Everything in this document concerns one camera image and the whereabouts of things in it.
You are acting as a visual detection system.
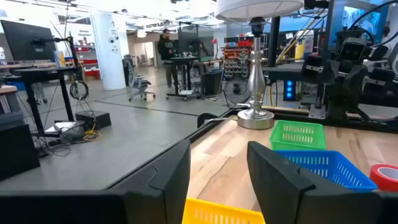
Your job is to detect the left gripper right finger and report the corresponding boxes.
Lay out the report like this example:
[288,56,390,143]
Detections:
[247,141,398,224]

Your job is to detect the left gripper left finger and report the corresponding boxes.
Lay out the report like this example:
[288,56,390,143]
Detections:
[0,139,192,224]

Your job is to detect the red tape roll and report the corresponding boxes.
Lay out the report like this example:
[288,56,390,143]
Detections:
[369,164,398,192]

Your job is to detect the blue plastic basket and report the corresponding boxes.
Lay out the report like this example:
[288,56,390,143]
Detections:
[275,150,378,192]

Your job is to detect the computer tower blue lights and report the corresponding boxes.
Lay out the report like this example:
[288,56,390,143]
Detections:
[282,80,297,102]

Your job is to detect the grey desk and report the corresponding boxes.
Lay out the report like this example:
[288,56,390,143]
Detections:
[262,63,312,82]

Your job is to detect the green plastic basket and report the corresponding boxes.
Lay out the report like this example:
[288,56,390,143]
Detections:
[269,119,327,151]

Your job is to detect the large display screen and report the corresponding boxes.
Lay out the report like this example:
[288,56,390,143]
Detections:
[329,0,391,44]

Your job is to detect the yellow plastic basket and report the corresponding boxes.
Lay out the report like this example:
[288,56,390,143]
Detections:
[182,198,266,224]

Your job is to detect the black display pole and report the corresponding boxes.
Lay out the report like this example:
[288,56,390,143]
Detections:
[267,16,281,68]

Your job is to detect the silver table lamp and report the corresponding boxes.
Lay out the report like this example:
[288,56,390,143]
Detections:
[215,0,305,130]

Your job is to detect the black box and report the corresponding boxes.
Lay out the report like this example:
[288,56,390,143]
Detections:
[75,110,112,131]

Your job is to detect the black floor fan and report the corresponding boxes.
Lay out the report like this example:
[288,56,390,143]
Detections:
[223,77,252,108]

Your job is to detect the parts bin rack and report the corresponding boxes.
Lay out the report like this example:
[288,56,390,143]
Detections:
[222,36,255,82]

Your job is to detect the grey office chair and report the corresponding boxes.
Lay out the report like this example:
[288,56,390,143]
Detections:
[123,54,156,102]

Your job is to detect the black bin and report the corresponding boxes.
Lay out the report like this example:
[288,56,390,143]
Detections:
[203,70,223,96]

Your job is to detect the black cabinet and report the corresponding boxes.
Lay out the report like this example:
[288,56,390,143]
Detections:
[0,111,41,182]

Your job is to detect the white pillar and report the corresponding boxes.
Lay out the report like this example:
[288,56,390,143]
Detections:
[89,11,127,91]

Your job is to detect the black standing desk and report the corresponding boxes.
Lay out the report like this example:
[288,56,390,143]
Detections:
[163,55,203,101]

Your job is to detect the person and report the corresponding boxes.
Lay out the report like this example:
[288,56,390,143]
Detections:
[157,28,182,91]

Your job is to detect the dark computer monitor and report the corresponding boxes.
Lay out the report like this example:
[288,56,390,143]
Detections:
[0,19,57,62]
[177,30,200,57]

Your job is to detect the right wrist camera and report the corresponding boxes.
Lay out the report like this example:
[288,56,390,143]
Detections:
[338,36,371,63]

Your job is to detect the yellow cable bundle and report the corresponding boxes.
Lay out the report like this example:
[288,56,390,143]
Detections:
[81,121,102,142]

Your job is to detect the coiled black cable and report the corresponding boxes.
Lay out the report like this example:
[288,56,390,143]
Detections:
[68,80,90,101]

